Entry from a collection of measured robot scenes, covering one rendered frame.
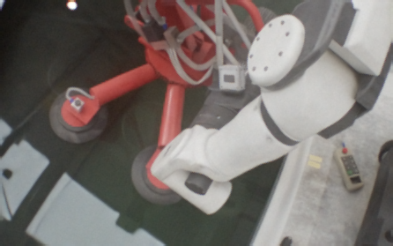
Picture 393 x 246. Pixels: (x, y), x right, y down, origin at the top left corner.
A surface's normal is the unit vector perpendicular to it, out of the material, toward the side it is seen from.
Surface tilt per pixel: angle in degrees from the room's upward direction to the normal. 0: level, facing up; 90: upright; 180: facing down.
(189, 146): 9
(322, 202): 0
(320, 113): 65
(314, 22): 54
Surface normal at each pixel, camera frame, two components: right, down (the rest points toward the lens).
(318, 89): 0.30, 0.27
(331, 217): -0.07, -0.61
